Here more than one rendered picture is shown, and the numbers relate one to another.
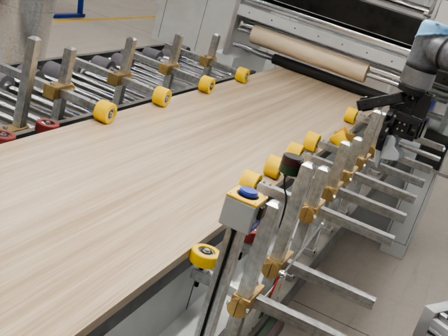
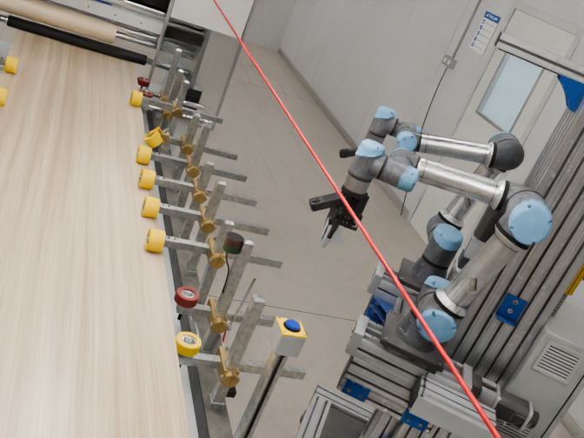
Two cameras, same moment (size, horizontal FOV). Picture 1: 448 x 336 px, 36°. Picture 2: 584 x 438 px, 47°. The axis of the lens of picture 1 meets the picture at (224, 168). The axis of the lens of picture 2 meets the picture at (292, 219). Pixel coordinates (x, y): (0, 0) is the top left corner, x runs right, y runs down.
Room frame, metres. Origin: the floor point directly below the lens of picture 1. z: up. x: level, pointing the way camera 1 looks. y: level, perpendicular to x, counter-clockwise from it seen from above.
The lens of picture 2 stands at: (0.29, 1.02, 2.14)
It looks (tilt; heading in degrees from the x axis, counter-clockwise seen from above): 23 degrees down; 318
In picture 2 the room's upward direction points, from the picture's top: 23 degrees clockwise
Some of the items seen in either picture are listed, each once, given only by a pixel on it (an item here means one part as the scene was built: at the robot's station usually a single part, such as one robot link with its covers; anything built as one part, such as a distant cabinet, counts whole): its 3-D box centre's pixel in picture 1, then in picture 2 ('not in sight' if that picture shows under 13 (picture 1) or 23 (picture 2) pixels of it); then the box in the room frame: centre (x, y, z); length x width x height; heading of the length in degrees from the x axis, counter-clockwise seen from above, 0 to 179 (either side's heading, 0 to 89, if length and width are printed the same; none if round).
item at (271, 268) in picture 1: (276, 262); (215, 315); (1.84, -0.22, 0.85); 0.13 x 0.06 x 0.05; 162
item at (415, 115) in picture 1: (407, 112); (348, 207); (1.62, -0.38, 1.42); 0.09 x 0.08 x 0.12; 64
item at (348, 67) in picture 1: (338, 63); (83, 24); (4.46, -0.51, 1.05); 1.43 x 0.12 x 0.12; 72
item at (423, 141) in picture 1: (396, 130); (180, 109); (3.51, -0.79, 0.95); 0.50 x 0.04 x 0.04; 72
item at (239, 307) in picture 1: (245, 299); (227, 367); (1.60, -0.15, 0.84); 0.13 x 0.06 x 0.05; 162
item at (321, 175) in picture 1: (301, 234); (209, 275); (2.05, -0.30, 0.86); 0.03 x 0.03 x 0.48; 72
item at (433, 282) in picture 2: not in sight; (436, 298); (1.43, -0.74, 1.21); 0.13 x 0.12 x 0.14; 135
